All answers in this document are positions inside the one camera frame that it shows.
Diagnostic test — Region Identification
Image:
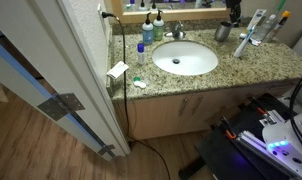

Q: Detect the black power cord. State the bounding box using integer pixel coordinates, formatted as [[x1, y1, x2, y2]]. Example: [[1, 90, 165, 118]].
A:
[[101, 11, 172, 180]]

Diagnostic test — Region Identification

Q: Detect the white oval sink basin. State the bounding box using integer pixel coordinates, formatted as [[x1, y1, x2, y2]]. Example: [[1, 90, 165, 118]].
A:
[[151, 40, 220, 77]]

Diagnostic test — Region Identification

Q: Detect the green soap pump bottle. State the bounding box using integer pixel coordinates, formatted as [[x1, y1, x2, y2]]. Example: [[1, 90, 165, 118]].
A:
[[152, 9, 165, 42]]

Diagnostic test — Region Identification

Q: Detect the chrome faucet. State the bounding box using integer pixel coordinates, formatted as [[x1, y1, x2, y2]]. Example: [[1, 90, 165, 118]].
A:
[[164, 21, 187, 40]]

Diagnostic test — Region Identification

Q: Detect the large metal door hinge plate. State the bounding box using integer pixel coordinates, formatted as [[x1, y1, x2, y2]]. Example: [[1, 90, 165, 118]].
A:
[[36, 92, 86, 122]]

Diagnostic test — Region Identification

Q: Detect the white door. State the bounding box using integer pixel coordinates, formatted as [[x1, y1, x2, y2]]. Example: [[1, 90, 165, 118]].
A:
[[0, 0, 131, 163]]

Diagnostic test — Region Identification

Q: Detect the small crumpled white tube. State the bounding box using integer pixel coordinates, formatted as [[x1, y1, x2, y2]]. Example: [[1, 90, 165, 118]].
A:
[[249, 36, 263, 47]]

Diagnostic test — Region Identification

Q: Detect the stainless steel cup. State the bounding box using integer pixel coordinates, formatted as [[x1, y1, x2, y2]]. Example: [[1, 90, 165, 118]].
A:
[[214, 21, 233, 43]]

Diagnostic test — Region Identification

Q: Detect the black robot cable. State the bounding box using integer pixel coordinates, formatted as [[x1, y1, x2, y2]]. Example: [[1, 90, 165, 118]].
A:
[[288, 66, 302, 158]]

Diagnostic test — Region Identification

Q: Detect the silver metal bracket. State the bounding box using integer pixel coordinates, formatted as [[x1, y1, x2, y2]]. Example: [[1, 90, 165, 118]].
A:
[[259, 109, 285, 127]]

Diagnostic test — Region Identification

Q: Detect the metal cabinet door handle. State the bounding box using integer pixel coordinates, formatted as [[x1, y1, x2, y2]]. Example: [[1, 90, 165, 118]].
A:
[[178, 97, 189, 118], [190, 96, 204, 117]]

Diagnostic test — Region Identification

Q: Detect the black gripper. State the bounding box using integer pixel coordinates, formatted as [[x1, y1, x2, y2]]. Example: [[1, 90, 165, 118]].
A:
[[225, 0, 243, 25]]

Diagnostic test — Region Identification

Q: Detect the white wall outlet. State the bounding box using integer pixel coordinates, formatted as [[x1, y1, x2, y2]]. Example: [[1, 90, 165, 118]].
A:
[[97, 3, 107, 34]]

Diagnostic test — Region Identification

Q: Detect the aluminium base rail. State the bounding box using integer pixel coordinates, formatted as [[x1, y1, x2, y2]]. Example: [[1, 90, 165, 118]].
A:
[[236, 129, 302, 180]]

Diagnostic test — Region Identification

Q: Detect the small metal door hinge plate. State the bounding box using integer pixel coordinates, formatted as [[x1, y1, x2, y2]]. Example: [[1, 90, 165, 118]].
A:
[[97, 143, 116, 158]]

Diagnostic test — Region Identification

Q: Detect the blue soap pump bottle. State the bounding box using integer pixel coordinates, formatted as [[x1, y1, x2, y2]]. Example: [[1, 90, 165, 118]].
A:
[[141, 12, 155, 46]]

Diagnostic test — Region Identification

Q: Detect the wood framed mirror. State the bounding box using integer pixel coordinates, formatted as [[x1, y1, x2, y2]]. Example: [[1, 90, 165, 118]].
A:
[[110, 0, 239, 24]]

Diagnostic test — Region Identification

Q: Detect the light wood vanity cabinet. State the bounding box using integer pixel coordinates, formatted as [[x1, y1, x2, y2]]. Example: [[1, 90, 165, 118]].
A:
[[112, 78, 302, 141]]

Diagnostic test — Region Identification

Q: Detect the small bottle with blue cap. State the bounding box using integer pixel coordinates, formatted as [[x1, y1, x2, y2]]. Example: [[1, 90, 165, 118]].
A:
[[136, 42, 146, 66]]

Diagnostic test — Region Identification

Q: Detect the black robot cart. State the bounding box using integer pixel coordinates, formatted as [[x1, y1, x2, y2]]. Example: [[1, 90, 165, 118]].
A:
[[177, 93, 299, 180]]

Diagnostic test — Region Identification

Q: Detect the black orange clamp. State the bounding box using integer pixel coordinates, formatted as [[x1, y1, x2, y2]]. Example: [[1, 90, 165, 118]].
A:
[[220, 116, 239, 140], [249, 96, 269, 116]]

